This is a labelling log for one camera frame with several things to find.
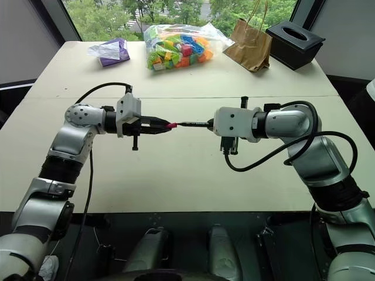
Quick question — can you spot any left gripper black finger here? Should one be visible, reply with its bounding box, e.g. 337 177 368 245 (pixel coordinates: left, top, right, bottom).
142 116 171 126
142 125 171 136

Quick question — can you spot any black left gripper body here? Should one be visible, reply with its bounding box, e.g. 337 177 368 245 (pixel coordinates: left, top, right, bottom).
122 115 153 152

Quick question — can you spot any black marker pen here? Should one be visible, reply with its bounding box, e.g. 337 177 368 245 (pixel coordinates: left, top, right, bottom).
176 120 213 128

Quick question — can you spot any brown paper bag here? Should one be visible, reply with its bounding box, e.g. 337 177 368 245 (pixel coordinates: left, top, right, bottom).
223 0 273 73

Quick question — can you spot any clear bag of colourful blocks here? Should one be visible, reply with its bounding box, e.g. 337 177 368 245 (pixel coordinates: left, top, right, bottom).
142 22 236 77

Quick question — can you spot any black tissue box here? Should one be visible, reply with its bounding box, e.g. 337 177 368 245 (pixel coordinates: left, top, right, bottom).
265 20 326 71

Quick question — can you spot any purple tissue pack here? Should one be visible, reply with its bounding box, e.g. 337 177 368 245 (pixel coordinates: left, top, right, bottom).
87 37 131 69

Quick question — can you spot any dark rounded grey shape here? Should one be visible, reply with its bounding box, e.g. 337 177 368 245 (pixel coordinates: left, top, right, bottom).
122 226 172 276

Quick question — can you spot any crumpled white cloth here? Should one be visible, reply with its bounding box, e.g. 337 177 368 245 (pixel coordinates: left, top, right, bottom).
39 255 60 279

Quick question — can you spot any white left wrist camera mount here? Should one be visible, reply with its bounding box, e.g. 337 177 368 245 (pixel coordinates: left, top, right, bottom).
115 92 142 138

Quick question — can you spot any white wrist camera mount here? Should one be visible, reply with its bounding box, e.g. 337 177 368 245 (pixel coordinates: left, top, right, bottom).
213 106 263 144
115 92 142 138

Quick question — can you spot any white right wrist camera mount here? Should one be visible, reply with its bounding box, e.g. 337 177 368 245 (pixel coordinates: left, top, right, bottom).
213 106 263 144

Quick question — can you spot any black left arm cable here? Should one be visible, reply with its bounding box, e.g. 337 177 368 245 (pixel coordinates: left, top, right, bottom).
64 83 134 281

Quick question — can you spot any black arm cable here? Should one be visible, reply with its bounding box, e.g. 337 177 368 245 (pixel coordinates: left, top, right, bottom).
64 83 134 281
219 100 359 173

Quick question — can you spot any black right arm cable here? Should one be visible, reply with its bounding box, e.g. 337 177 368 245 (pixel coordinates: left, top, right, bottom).
219 100 359 173

